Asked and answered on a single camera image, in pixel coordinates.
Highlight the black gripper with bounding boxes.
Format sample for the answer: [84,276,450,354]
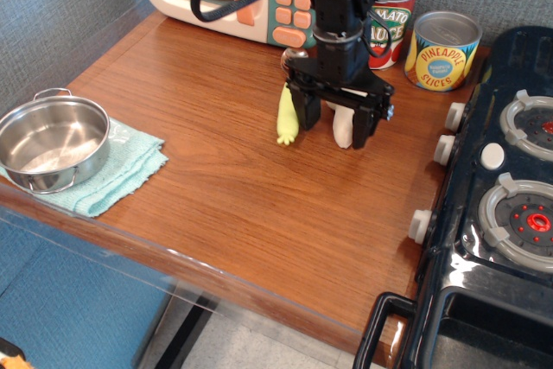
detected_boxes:
[284,35,397,150]

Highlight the white plush mushroom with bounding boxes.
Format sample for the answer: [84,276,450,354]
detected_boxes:
[326,100,365,149]

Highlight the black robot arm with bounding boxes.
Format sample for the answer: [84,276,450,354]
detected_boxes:
[190,0,394,149]

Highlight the stainless steel pot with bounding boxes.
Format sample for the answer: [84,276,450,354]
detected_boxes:
[1,87,111,194]

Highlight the tomato sauce can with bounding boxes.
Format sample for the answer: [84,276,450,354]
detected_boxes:
[368,0,416,69]

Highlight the pineapple slices can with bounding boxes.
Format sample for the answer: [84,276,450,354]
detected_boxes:
[404,10,482,92]

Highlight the light blue folded cloth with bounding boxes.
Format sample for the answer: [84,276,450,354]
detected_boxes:
[0,117,169,219]

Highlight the black toy stove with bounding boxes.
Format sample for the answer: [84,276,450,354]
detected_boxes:
[354,26,552,368]

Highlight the orange object at corner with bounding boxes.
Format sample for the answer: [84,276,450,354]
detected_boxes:
[0,338,34,369]

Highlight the spoon with yellow handle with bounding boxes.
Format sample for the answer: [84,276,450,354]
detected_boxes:
[276,48,308,146]

